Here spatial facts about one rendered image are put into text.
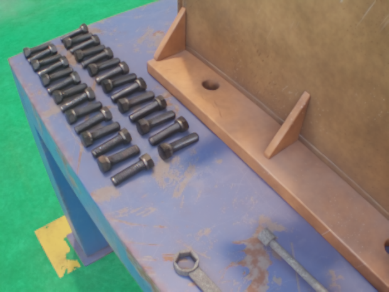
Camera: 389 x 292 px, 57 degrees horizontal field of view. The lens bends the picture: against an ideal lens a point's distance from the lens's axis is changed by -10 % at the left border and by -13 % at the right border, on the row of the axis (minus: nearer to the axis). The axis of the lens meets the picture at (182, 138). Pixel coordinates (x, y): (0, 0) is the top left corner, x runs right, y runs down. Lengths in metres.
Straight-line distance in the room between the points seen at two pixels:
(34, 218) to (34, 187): 0.12
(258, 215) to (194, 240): 0.08
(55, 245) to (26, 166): 0.34
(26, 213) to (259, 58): 0.96
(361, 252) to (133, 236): 0.24
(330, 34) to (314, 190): 0.17
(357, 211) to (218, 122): 0.21
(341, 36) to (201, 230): 0.25
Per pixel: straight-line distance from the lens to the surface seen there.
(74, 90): 0.58
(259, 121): 0.51
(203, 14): 0.55
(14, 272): 1.18
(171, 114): 0.52
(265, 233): 0.41
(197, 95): 0.53
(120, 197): 0.45
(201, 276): 0.39
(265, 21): 0.46
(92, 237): 1.06
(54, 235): 1.20
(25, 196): 1.31
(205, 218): 0.43
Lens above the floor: 1.00
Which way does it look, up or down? 47 degrees down
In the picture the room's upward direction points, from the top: 1 degrees clockwise
